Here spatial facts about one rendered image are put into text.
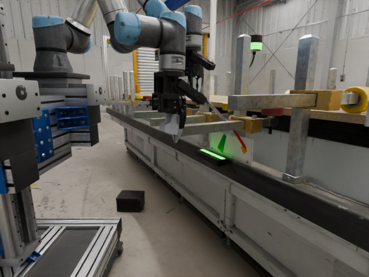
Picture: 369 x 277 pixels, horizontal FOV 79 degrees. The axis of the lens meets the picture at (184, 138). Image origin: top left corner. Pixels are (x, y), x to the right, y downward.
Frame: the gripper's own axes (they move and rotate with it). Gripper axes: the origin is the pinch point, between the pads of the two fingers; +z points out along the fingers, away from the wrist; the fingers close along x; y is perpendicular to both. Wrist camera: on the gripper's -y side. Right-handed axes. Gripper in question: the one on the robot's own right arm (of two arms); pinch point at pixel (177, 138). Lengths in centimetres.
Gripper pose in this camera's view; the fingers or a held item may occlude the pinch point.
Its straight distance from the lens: 70.1
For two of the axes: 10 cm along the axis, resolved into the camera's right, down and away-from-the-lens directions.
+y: -8.8, 0.8, -4.7
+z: -0.2, 9.8, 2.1
